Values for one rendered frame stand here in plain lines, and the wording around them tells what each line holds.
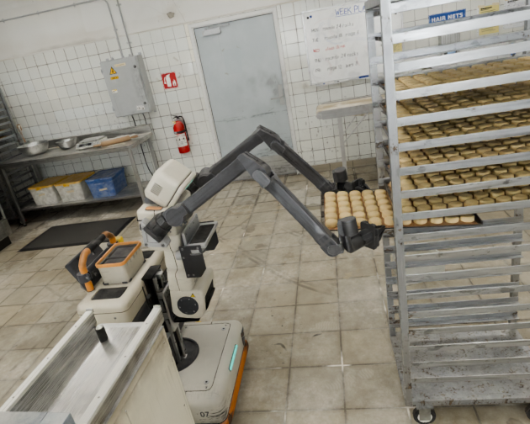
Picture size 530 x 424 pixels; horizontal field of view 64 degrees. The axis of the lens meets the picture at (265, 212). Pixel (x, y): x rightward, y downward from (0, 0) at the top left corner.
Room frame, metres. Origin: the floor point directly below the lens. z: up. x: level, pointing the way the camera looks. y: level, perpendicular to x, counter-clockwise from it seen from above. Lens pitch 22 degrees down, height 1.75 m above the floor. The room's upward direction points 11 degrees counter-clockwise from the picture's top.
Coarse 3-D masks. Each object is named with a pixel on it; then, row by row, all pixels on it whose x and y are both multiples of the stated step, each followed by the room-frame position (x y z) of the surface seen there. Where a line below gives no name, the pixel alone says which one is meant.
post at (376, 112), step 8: (368, 24) 1.84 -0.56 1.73; (368, 32) 1.84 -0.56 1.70; (368, 48) 1.85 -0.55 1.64; (368, 56) 1.85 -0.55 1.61; (376, 72) 1.84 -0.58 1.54; (376, 88) 1.84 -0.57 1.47; (376, 96) 1.84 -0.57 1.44; (376, 112) 1.84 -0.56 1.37; (376, 120) 1.84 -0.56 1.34; (376, 136) 1.84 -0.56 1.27; (376, 152) 1.85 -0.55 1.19; (376, 160) 1.87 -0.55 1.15; (384, 240) 1.84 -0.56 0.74; (384, 256) 1.85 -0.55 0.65; (384, 264) 1.85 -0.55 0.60; (392, 288) 1.84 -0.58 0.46; (392, 304) 1.84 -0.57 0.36; (392, 328) 1.84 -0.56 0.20
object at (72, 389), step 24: (96, 336) 1.35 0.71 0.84; (120, 336) 1.32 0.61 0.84; (72, 360) 1.23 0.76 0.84; (96, 360) 1.20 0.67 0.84; (144, 360) 1.16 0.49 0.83; (168, 360) 1.29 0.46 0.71; (48, 384) 1.12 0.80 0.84; (72, 384) 1.10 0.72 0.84; (96, 384) 1.08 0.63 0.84; (144, 384) 1.11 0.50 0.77; (168, 384) 1.24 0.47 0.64; (48, 408) 1.01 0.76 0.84; (72, 408) 1.00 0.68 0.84; (120, 408) 0.98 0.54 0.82; (144, 408) 1.08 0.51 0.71; (168, 408) 1.19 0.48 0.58
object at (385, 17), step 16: (384, 0) 1.40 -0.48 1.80; (384, 16) 1.40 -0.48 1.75; (384, 32) 1.40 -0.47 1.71; (384, 48) 1.40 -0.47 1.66; (384, 64) 1.40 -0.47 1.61; (384, 80) 1.41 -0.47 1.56; (400, 192) 1.40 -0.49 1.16; (400, 208) 1.40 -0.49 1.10; (400, 224) 1.40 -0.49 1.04; (400, 240) 1.40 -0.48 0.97; (400, 256) 1.40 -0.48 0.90; (400, 272) 1.40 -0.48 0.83; (400, 288) 1.40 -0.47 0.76; (400, 304) 1.40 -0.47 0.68; (400, 320) 1.40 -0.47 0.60; (400, 336) 1.43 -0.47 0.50
